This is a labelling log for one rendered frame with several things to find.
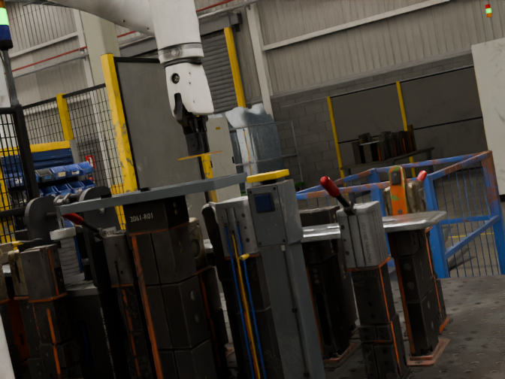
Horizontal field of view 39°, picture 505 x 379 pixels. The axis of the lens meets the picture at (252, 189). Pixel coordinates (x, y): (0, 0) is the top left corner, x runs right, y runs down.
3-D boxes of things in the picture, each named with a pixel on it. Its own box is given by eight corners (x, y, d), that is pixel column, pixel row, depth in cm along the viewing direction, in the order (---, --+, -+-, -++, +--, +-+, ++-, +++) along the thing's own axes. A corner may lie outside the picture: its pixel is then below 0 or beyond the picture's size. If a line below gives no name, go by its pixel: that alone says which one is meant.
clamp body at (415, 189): (455, 319, 180) (430, 177, 178) (443, 338, 166) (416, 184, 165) (413, 322, 184) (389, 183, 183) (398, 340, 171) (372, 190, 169)
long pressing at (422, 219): (452, 210, 162) (452, 204, 162) (430, 228, 142) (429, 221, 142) (13, 265, 226) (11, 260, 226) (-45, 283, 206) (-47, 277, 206)
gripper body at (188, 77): (188, 53, 131) (199, 113, 131) (210, 56, 140) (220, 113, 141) (152, 62, 133) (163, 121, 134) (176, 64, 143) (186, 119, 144)
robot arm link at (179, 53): (189, 40, 131) (192, 57, 131) (208, 44, 139) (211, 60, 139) (149, 51, 134) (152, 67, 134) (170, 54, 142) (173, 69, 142)
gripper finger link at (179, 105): (176, 108, 130) (188, 130, 133) (184, 81, 135) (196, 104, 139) (170, 109, 130) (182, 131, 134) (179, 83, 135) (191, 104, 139)
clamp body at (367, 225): (418, 371, 147) (388, 198, 145) (405, 392, 137) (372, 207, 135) (374, 371, 151) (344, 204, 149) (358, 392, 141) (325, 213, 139)
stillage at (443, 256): (394, 308, 478) (370, 168, 473) (518, 304, 435) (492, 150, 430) (312, 373, 378) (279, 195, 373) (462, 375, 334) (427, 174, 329)
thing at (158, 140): (163, 354, 471) (104, 53, 461) (146, 354, 479) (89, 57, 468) (245, 309, 560) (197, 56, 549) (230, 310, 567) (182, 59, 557)
